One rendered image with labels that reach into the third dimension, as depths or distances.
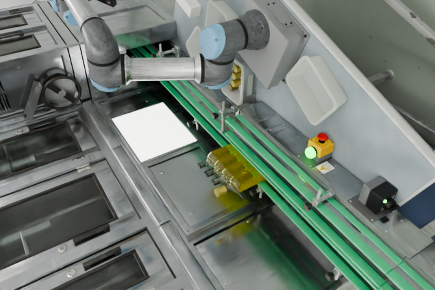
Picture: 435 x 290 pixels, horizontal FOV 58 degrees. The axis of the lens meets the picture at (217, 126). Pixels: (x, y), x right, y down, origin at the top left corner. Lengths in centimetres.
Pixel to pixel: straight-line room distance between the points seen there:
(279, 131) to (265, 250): 49
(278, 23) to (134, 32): 109
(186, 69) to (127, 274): 80
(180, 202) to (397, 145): 90
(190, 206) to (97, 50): 75
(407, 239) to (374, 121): 38
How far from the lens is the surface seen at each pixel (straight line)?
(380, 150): 142
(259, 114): 175
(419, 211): 154
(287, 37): 144
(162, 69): 149
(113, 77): 148
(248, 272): 159
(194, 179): 183
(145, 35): 239
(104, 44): 142
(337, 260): 152
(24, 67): 228
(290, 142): 162
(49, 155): 217
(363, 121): 142
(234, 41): 143
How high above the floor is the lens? 174
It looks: 25 degrees down
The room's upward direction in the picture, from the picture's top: 111 degrees counter-clockwise
